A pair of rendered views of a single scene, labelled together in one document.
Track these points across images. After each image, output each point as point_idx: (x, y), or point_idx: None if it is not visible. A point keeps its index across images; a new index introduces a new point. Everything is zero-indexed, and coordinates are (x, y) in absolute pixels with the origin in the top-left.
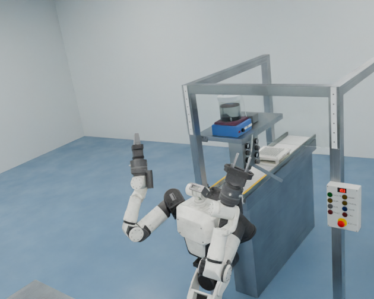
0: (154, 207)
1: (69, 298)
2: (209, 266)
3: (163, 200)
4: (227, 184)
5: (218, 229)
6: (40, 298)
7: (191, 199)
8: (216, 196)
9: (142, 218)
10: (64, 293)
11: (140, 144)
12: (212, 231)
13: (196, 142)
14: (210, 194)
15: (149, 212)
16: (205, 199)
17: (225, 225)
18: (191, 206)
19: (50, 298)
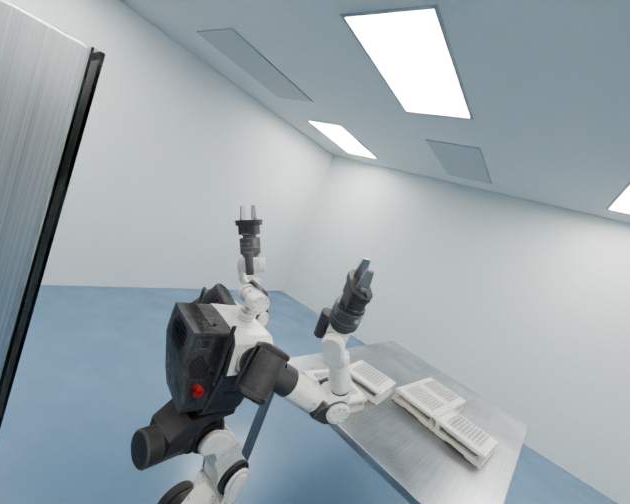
0: (302, 377)
1: (396, 477)
2: None
3: (288, 366)
4: (257, 237)
5: (257, 278)
6: (439, 500)
7: (249, 331)
8: (211, 316)
9: (319, 389)
10: (408, 490)
11: (352, 269)
12: (260, 284)
13: None
14: (216, 322)
15: (309, 381)
16: (230, 321)
17: (246, 280)
18: (256, 324)
19: (423, 492)
